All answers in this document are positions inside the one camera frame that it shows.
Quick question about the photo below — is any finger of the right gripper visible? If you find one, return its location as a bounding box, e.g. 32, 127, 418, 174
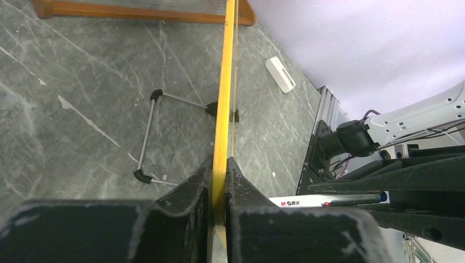
358, 191, 464, 250
308, 155, 464, 193

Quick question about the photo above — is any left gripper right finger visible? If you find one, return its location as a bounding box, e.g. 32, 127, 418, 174
225, 157, 392, 262

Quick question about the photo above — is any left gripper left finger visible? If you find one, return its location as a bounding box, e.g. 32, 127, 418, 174
1, 157, 213, 262

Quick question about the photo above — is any yellow framed whiteboard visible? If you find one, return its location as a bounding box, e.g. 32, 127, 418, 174
211, 0, 239, 249

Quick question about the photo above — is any white blue marker pen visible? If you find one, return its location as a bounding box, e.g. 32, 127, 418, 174
269, 192, 389, 208

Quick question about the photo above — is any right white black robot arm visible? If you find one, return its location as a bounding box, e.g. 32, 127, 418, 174
296, 83, 464, 250

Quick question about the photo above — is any whiteboard metal stand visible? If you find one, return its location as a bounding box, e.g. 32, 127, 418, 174
133, 89, 219, 186

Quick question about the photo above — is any white plastic block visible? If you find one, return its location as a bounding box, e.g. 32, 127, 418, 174
265, 56, 296, 94

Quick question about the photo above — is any orange wooden rack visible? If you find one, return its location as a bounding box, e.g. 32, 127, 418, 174
31, 0, 257, 27

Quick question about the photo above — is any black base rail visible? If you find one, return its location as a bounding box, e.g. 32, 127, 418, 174
296, 120, 342, 195

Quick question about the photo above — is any aluminium frame rail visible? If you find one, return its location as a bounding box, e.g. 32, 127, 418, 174
312, 86, 351, 138

